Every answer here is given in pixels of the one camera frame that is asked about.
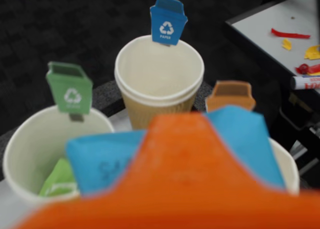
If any black side table frame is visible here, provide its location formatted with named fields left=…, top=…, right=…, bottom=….
left=224, top=0, right=320, bottom=177

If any paper cup with blue label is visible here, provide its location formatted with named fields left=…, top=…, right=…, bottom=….
left=114, top=34, right=205, bottom=130

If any green paper wad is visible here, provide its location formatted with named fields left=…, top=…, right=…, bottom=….
left=38, top=157, right=81, bottom=197

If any blue recycling bin label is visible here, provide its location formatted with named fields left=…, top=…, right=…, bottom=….
left=149, top=0, right=188, bottom=47

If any white red marker pen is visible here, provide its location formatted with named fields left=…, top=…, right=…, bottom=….
left=290, top=75, right=320, bottom=90

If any small yellow wrapper piece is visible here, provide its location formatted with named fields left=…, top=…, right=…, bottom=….
left=281, top=38, right=293, bottom=51

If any orange fixed gripper finger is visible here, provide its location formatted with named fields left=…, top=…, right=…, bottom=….
left=9, top=112, right=320, bottom=229

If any paper cup with green label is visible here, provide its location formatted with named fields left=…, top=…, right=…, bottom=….
left=2, top=105, right=116, bottom=207

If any orange recycling bin label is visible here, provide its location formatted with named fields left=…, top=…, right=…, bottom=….
left=205, top=80, right=256, bottom=114

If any blue paper wad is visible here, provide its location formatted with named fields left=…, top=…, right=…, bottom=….
left=65, top=105, right=287, bottom=197

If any paper cup with orange label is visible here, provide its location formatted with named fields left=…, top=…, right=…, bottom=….
left=268, top=137, right=301, bottom=196

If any green recycling bin label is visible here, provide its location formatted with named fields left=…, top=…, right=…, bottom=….
left=45, top=61, right=93, bottom=122

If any red wrapper strip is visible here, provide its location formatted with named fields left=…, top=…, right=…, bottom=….
left=271, top=27, right=311, bottom=39

